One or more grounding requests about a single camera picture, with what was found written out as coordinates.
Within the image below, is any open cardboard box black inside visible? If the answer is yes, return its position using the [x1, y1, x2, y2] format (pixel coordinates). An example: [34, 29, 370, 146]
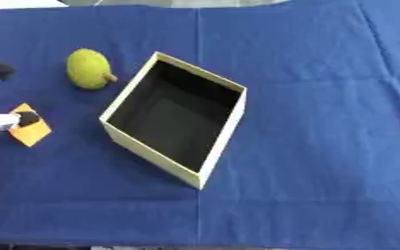
[98, 51, 250, 190]

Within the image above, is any orange flat block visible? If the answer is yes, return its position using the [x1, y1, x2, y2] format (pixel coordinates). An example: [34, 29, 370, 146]
[7, 103, 54, 148]

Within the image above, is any yellow-green toy fruit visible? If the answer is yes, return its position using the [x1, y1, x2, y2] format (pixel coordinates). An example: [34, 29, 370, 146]
[64, 48, 120, 91]

